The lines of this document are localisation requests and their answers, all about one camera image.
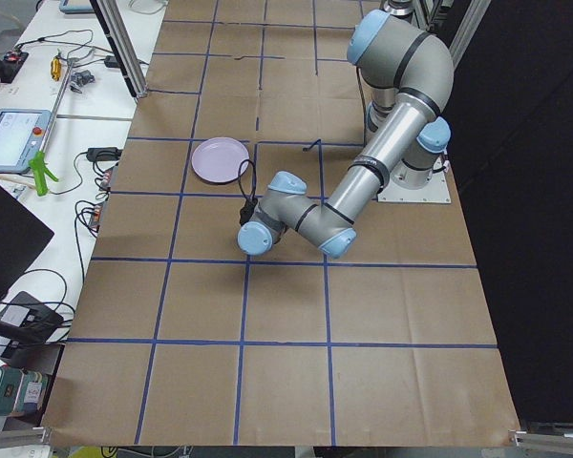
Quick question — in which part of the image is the green handled long tool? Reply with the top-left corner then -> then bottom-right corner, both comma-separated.
29,58 -> 74,197

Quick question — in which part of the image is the lavender round plate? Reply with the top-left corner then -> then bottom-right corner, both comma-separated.
191,137 -> 249,184

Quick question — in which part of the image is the teach pendant tablet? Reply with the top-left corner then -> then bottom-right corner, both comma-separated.
0,109 -> 51,174

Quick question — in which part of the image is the yellow handled tool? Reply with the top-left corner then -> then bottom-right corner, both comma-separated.
50,56 -> 62,81

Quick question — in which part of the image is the black power adapter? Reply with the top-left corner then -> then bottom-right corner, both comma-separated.
86,147 -> 122,162

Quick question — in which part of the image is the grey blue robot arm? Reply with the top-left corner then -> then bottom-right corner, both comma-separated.
237,10 -> 454,259

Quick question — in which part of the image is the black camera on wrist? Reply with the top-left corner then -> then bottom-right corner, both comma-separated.
239,201 -> 256,226

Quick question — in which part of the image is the aluminium frame post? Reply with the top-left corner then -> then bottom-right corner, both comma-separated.
90,0 -> 148,99

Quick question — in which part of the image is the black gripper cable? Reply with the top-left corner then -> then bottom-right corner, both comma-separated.
236,159 -> 259,211

